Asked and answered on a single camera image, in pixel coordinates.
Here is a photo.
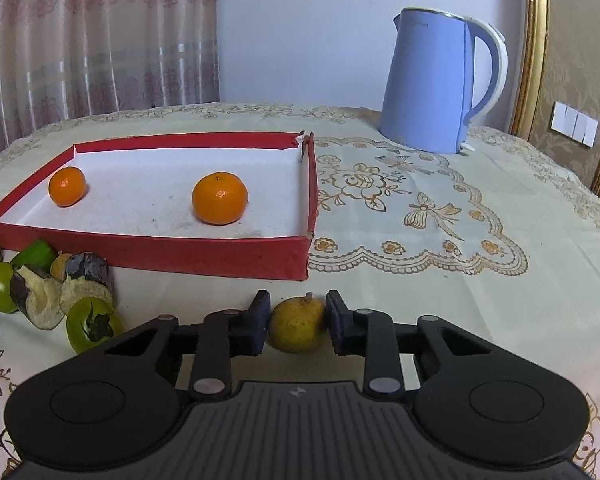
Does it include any dark-skinned sugarcane piece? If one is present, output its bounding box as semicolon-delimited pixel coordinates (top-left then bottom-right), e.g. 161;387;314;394
10;263;66;331
59;252;115;316

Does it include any scalloped embroidered table mat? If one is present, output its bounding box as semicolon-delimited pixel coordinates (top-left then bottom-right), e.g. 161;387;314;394
307;135;531;277

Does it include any yellow-brown round fruit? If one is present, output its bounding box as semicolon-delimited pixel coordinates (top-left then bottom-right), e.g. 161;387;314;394
267;293;328;353

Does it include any small orange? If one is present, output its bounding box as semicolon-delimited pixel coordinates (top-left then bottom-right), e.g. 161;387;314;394
48;166;87;207

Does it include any light blue electric kettle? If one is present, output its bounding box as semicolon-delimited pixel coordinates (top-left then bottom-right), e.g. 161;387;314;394
378;7;509;155

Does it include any green fruit with dark calyx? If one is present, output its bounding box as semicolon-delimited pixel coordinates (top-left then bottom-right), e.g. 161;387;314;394
66;297;123;356

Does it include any small brown fruit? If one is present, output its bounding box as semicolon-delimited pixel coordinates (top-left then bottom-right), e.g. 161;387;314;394
50;251;73;282

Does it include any pink patterned curtain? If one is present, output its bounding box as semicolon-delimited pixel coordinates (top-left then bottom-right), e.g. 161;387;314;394
0;0;221;166

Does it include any red shallow cardboard box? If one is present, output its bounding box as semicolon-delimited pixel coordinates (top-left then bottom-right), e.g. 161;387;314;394
0;131;317;281

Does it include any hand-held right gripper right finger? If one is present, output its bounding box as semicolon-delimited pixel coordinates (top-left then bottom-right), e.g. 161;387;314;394
326;290;493;401

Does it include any large orange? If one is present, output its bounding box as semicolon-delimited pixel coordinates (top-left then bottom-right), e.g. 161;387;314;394
191;171;249;226

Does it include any round green fruit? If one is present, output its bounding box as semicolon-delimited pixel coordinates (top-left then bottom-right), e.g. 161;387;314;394
0;261;21;314

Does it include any white wall switch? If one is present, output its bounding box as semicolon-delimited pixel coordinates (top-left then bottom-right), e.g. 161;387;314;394
550;101;598;149

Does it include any green cut fruit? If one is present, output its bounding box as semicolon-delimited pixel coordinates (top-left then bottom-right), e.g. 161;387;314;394
11;239;58;273

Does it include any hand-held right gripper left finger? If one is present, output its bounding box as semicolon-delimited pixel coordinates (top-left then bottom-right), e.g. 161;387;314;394
102;290;272;402

